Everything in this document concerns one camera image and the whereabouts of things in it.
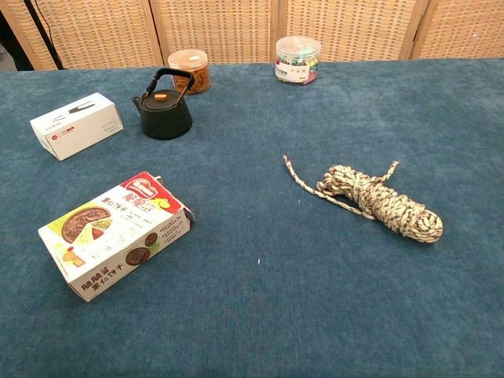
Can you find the black teapot lid orange knob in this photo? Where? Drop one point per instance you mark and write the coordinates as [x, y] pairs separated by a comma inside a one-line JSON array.
[[159, 102]]

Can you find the white paper card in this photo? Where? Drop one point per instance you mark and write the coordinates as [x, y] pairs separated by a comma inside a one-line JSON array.
[[75, 130]]

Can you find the clear jar of coloured clips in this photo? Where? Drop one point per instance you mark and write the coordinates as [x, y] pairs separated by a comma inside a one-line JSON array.
[[298, 55]]

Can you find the blue table cloth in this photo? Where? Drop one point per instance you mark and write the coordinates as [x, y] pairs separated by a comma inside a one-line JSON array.
[[275, 295]]

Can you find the orange filled plastic jar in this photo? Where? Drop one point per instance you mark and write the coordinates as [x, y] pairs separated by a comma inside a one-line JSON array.
[[189, 63]]

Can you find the black cast iron teapot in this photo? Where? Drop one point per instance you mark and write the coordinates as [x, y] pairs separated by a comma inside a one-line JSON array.
[[165, 122]]

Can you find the woven wooden folding screen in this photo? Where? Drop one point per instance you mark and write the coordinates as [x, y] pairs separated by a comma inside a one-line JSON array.
[[220, 27]]

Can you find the nut biscuit box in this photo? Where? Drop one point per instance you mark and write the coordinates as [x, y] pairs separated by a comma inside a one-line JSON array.
[[114, 236]]

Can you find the black tripod stand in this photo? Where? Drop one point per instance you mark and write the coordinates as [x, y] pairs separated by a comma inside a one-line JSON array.
[[43, 33]]

